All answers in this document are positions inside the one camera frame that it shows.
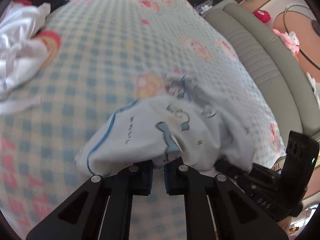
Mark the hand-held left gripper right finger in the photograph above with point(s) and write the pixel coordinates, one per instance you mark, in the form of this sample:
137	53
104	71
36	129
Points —
168	177

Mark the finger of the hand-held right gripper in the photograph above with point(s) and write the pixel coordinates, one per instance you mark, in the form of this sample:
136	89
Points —
232	171

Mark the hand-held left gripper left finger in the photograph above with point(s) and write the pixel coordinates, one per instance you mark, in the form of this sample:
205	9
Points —
150	177

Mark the white cartoon print pajama pants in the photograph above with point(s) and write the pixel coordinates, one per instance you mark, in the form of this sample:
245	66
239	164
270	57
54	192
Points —
200	130

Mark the grey padded headboard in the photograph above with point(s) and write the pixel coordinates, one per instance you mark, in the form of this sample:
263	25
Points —
262	67

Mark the pink and white plush toy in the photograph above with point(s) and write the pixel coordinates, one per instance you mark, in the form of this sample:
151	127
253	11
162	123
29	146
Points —
290	40

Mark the checkered cartoon print blanket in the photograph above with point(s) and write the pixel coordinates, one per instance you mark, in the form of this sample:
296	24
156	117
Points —
112	42

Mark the red plush toy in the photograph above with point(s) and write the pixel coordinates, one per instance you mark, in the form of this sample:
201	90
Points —
261	15

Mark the white satin garment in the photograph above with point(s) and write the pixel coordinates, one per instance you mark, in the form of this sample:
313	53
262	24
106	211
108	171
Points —
20	42

